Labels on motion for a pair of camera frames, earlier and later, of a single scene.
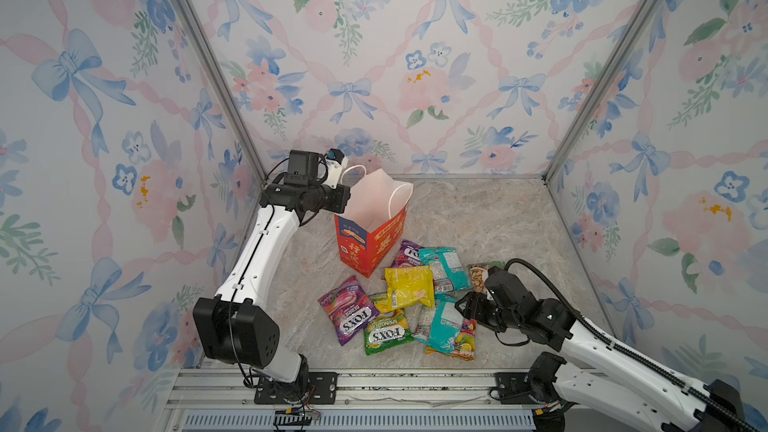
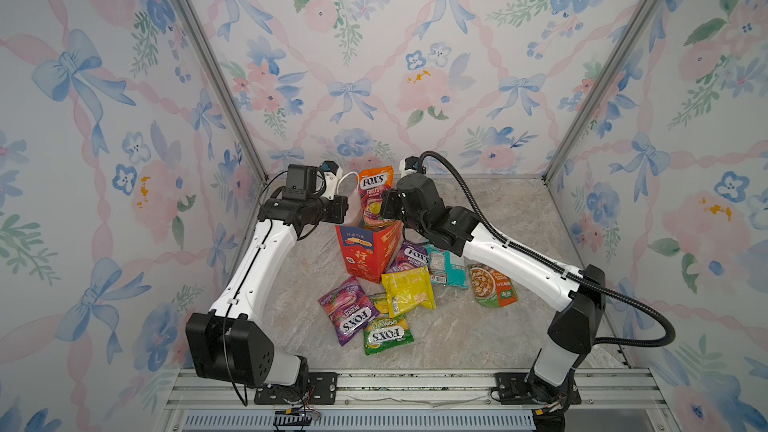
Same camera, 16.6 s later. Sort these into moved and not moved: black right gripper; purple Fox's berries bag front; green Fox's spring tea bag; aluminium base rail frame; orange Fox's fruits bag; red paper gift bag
Moved: orange Fox's fruits bag; black right gripper
Not moved: purple Fox's berries bag front; green Fox's spring tea bag; red paper gift bag; aluminium base rail frame
